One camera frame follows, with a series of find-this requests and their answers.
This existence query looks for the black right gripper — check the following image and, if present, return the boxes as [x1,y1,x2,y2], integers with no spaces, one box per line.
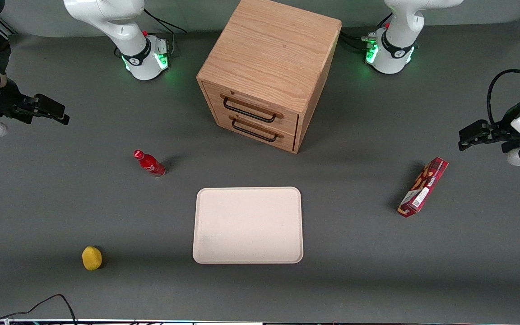
[0,79,70,125]

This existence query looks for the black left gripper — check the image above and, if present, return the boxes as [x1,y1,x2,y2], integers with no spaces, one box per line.
[458,100,520,154]

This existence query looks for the red coke bottle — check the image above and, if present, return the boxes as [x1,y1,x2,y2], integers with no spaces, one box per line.
[134,150,166,177]

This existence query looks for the beige rectangular tray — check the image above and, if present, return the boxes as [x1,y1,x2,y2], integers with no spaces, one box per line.
[192,186,304,265]

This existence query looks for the red cookie box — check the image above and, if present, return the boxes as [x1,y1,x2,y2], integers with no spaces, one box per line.
[397,157,449,218]

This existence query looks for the yellow lemon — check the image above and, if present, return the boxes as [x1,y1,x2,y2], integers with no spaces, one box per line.
[82,246,103,271]

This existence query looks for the wooden drawer front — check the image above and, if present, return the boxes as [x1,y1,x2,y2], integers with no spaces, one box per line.
[203,81,300,136]
[215,111,297,153]

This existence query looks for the wooden drawer cabinet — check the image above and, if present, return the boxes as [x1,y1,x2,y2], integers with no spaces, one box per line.
[196,0,343,154]

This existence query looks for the black looped gripper cable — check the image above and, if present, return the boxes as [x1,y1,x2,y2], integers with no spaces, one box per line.
[487,69,520,126]

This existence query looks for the aluminium frame rail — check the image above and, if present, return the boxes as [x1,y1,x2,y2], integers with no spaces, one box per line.
[0,16,18,36]

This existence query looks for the black arm base cable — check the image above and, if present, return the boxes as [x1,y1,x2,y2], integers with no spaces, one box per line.
[339,13,394,51]
[143,8,188,57]

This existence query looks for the black table edge cable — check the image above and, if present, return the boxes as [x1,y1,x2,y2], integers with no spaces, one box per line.
[0,294,78,325]

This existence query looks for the black drawer handle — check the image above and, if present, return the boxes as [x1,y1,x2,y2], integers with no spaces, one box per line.
[231,117,280,143]
[223,97,278,123]

